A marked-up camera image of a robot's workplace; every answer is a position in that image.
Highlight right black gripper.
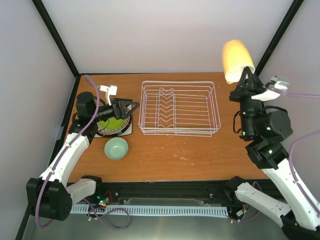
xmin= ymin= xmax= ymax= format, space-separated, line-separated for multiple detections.
xmin=225 ymin=66 xmax=260 ymax=137

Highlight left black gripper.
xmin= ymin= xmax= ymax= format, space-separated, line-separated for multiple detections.
xmin=91 ymin=97 xmax=140 ymax=122

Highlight green plate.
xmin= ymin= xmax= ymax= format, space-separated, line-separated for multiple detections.
xmin=98 ymin=117 xmax=126 ymax=130

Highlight yellow mug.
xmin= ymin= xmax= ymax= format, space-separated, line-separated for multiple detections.
xmin=222 ymin=39 xmax=256 ymax=84

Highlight white wire dish rack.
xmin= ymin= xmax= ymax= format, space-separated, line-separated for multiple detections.
xmin=138 ymin=80 xmax=221 ymax=137

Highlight mint green bowl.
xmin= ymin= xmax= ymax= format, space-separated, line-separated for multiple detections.
xmin=104 ymin=137 xmax=129 ymax=160

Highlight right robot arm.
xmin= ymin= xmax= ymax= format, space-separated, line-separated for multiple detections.
xmin=226 ymin=66 xmax=320 ymax=240

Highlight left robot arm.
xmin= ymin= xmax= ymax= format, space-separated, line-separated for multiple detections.
xmin=26 ymin=91 xmax=140 ymax=221

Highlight white square plate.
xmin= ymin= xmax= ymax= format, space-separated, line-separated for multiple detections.
xmin=91 ymin=101 xmax=133 ymax=139

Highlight patterned round plate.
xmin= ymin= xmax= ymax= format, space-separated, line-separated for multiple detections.
xmin=93 ymin=103 xmax=132 ymax=136

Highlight small circuit board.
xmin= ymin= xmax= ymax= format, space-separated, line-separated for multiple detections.
xmin=96 ymin=190 xmax=114 ymax=207

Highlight metal base sheet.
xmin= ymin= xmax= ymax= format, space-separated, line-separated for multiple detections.
xmin=23 ymin=214 xmax=286 ymax=240

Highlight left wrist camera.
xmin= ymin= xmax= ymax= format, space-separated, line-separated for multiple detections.
xmin=99 ymin=84 xmax=118 ymax=106

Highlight right black frame post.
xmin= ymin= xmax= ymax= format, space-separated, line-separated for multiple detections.
xmin=255 ymin=0 xmax=304 ymax=76

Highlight black frame post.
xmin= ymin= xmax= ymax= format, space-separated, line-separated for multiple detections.
xmin=32 ymin=0 xmax=80 ymax=78
xmin=255 ymin=0 xmax=304 ymax=76

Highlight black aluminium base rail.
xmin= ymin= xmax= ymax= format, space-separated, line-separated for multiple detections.
xmin=86 ymin=180 xmax=243 ymax=207

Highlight left black frame post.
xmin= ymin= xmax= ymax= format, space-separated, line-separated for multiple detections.
xmin=32 ymin=0 xmax=80 ymax=78

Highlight blue slotted cable duct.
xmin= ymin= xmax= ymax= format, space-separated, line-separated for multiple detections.
xmin=69 ymin=203 xmax=229 ymax=217

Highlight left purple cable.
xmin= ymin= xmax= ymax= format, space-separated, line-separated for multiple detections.
xmin=35 ymin=74 xmax=131 ymax=229

